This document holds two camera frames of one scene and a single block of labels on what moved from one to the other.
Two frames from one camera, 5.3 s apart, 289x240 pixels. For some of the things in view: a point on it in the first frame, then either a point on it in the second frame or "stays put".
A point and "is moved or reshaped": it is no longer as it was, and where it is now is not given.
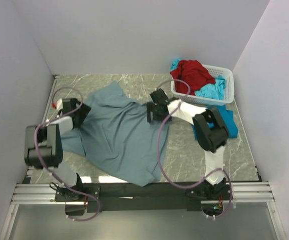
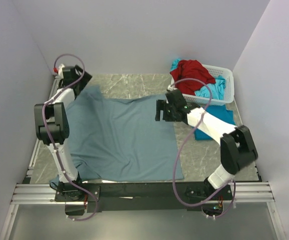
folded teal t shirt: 227,117 stays put
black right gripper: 152,113 → 161,110
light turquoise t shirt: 215,90 stays put
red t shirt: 193,72 stays put
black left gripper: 82,113 → 83,77
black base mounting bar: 111,197 stays put
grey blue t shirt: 117,139 is moved or reshaped
